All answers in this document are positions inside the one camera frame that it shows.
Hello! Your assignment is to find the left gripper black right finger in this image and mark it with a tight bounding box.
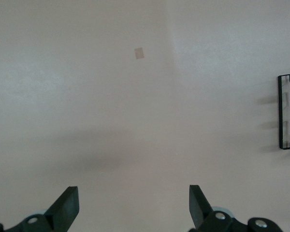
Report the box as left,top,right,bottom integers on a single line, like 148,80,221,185
188,185,284,232

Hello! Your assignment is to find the small brown tape square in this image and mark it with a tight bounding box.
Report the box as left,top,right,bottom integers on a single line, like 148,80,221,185
134,47,145,60

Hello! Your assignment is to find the black wire cup holder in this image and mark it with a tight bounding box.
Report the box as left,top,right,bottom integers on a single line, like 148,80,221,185
277,72,290,150

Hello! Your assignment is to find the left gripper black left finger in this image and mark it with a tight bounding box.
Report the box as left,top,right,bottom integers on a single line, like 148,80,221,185
0,186,80,232

